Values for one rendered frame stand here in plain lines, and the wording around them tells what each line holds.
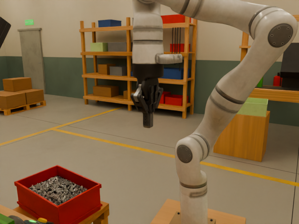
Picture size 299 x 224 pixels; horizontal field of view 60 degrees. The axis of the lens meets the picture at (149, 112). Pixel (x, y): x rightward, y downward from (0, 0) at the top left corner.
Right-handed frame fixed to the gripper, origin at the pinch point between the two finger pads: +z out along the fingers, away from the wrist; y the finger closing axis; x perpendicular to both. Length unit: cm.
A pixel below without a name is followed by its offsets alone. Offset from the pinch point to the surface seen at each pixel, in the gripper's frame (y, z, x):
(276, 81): -502, 42, 10
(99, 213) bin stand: -20, 51, -35
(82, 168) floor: -172, 130, -189
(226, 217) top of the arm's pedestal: -35, 45, 15
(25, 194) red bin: -6, 41, -61
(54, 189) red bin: -13, 41, -53
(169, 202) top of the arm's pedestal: -34, 45, -8
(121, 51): -474, -14, -331
